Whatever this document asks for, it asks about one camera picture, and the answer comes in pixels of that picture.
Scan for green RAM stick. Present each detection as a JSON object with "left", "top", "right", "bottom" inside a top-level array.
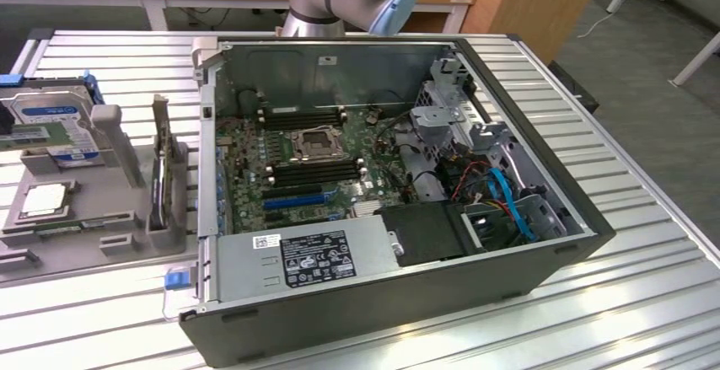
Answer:
[{"left": 0, "top": 123, "right": 74, "bottom": 152}]

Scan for black RAM slot bank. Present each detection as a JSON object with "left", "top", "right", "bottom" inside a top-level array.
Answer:
[
  {"left": 255, "top": 105, "right": 348, "bottom": 131},
  {"left": 265, "top": 157, "right": 368, "bottom": 189}
]

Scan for CPU socket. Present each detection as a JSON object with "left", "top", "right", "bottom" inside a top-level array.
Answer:
[{"left": 287, "top": 126, "right": 347, "bottom": 165}]

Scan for open black PC case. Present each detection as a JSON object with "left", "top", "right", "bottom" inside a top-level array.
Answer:
[{"left": 161, "top": 35, "right": 617, "bottom": 369}]

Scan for green motherboard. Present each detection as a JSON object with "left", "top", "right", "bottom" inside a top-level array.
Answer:
[{"left": 213, "top": 106, "right": 428, "bottom": 236}]

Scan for black and blue expansion slots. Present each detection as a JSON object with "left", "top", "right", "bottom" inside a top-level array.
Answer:
[{"left": 260, "top": 183, "right": 327, "bottom": 224}]

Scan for black fan shroud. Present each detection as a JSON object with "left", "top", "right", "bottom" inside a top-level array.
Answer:
[{"left": 379, "top": 201, "right": 468, "bottom": 266}]

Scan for metal disk bay cage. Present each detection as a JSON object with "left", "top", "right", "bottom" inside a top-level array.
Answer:
[{"left": 404, "top": 58, "right": 479, "bottom": 164}]

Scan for grey power supply unit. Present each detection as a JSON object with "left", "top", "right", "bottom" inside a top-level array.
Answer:
[{"left": 204, "top": 216, "right": 401, "bottom": 303}]

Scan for blue case latch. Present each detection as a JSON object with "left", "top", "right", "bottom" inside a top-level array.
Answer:
[{"left": 162, "top": 269, "right": 189, "bottom": 292}]

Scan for grey parts rack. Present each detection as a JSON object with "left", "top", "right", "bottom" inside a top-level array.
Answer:
[{"left": 0, "top": 105, "right": 189, "bottom": 276}]

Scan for wooden cabinet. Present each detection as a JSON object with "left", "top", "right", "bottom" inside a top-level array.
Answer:
[{"left": 443, "top": 0, "right": 611, "bottom": 66}]

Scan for hard disk with blue label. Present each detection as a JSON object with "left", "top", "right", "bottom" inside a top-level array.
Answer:
[{"left": 0, "top": 86, "right": 102, "bottom": 164}]

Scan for silver CPU chip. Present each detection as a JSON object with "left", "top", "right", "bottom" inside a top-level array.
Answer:
[{"left": 19, "top": 182, "right": 77, "bottom": 218}]

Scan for blue disk carrier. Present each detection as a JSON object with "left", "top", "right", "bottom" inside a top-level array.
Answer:
[{"left": 0, "top": 70, "right": 106, "bottom": 108}]

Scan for white table leg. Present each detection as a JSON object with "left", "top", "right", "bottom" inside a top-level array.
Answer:
[{"left": 671, "top": 30, "right": 720, "bottom": 87}]

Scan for red and black wire bundle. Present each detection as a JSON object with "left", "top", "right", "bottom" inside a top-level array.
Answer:
[{"left": 443, "top": 154, "right": 495, "bottom": 202}]

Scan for blue SATA wire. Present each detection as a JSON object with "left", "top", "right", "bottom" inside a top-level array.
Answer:
[{"left": 487, "top": 167, "right": 538, "bottom": 244}]

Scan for graphics card with metal bracket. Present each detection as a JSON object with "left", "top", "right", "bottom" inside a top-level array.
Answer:
[{"left": 145, "top": 94, "right": 176, "bottom": 232}]

